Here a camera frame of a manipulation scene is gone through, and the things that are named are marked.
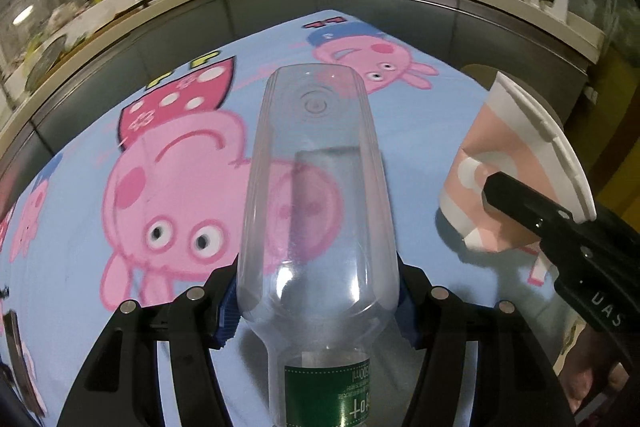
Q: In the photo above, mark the pink white paper cup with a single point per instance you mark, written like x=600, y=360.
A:
x=505, y=142

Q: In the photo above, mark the metal colander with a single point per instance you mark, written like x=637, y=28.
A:
x=45, y=62

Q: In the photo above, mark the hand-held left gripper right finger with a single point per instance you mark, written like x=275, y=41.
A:
x=406, y=312

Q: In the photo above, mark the cartoon pig printed blanket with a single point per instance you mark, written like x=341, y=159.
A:
x=150, y=132

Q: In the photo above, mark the person's right hand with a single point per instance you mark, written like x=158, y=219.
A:
x=585, y=372

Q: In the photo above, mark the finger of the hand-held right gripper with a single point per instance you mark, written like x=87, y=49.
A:
x=525, y=212

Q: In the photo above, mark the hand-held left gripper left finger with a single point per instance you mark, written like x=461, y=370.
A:
x=227, y=312

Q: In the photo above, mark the clear plastic bottle green label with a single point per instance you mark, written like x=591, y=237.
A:
x=315, y=207

